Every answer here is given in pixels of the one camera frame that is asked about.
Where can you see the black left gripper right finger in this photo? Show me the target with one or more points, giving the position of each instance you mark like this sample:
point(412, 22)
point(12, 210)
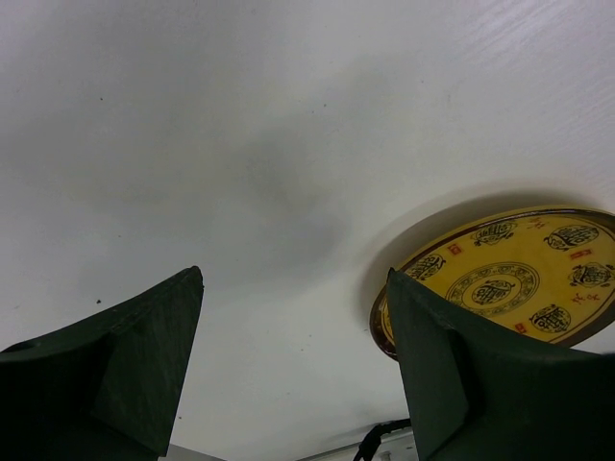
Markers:
point(479, 391)

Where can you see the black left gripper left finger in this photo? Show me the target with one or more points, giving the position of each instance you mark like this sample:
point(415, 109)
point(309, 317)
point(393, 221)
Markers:
point(107, 387)

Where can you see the yellow patterned plate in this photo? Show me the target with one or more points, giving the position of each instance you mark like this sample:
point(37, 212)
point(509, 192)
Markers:
point(545, 272)

